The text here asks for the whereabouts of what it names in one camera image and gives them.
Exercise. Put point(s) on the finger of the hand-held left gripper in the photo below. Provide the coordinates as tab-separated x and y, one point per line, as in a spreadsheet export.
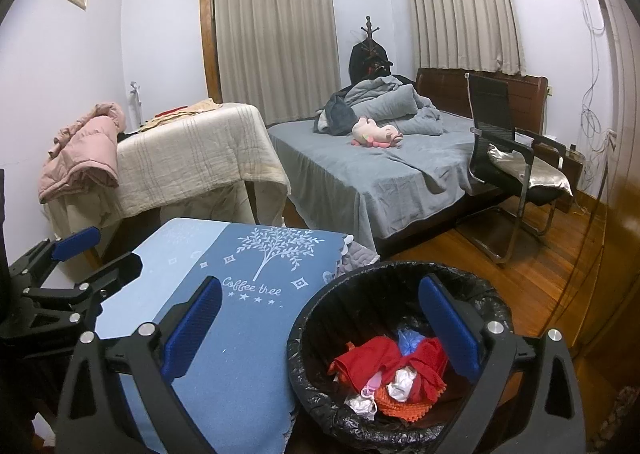
117	271
75	241

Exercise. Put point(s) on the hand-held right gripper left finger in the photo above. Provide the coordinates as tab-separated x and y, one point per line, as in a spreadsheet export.
192	329

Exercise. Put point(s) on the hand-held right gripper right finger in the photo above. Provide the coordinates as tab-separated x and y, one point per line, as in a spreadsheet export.
450	329

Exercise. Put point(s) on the red cloth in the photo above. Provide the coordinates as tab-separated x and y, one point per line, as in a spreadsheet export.
365	359

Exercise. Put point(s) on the orange knit pouch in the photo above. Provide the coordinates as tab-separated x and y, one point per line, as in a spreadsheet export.
400	406

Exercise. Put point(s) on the pink knotted cloth strip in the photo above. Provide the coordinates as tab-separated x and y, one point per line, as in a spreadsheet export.
371	386

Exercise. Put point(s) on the bin with black liner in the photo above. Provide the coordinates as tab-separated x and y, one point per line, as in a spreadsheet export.
340	304

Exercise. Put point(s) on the white plastic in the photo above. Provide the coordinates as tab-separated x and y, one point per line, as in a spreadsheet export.
361	405

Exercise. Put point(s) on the blue printed tablecloth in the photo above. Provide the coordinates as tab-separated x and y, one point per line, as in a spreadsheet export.
240	344

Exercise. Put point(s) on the pink padded jacket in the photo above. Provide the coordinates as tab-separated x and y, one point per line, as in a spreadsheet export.
82	153

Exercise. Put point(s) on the grey quilted cloth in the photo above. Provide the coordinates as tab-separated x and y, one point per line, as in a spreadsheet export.
357	256

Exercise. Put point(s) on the beige quilted blanket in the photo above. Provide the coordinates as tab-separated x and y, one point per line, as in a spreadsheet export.
200	158

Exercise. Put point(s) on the small red item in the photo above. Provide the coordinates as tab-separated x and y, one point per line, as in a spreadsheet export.
170	111

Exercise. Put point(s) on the bed with grey sheet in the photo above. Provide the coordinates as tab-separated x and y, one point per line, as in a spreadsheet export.
370	184

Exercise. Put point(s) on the tan folded cloth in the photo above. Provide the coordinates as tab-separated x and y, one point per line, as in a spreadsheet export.
190	113

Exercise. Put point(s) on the silver cushion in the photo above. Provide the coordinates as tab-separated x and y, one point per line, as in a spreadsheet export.
530	171

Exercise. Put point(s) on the wooden nightstand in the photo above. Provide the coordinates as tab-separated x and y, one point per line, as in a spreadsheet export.
572	168

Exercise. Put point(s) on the pink plush toy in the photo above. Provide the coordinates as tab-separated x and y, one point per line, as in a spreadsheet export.
375	133

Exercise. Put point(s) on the black office chair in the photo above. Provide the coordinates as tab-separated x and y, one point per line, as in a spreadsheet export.
487	108

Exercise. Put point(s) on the wooden wardrobe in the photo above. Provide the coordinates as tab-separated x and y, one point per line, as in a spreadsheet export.
622	184

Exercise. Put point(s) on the grey duvet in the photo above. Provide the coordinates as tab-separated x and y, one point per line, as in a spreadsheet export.
395	101

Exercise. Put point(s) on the dark blue-grey garment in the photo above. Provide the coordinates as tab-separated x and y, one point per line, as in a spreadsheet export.
337	118

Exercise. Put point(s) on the wooden bed headboard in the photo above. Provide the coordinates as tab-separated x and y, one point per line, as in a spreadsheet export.
445	86

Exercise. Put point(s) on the wide beige curtain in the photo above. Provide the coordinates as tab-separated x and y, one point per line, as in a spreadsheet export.
275	48

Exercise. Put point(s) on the narrow beige curtain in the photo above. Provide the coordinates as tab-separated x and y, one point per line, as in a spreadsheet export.
465	18

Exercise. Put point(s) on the dark wooden coat rack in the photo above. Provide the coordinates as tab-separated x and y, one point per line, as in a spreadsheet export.
369	26

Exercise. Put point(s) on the wooden window frame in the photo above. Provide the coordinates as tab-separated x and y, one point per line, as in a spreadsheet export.
207	43

